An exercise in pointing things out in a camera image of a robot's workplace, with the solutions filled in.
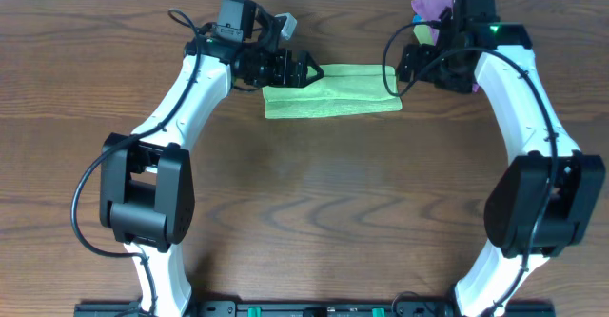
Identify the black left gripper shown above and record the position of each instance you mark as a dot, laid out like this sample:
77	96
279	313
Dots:
293	71

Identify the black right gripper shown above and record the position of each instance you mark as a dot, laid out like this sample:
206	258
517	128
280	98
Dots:
424	54

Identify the green microfiber cloth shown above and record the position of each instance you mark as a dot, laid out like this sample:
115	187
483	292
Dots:
345	89

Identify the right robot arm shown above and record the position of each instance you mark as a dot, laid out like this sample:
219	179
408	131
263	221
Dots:
544	201

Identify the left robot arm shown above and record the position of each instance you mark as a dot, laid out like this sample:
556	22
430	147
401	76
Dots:
147	193

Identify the light green cloth underneath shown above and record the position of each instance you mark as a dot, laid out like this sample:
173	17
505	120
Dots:
424	35

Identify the blue cloth corner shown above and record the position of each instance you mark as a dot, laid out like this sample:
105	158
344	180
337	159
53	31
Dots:
416	19

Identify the purple microfiber cloth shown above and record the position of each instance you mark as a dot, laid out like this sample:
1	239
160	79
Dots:
431	10

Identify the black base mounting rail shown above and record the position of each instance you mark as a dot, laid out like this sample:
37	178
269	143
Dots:
404	308

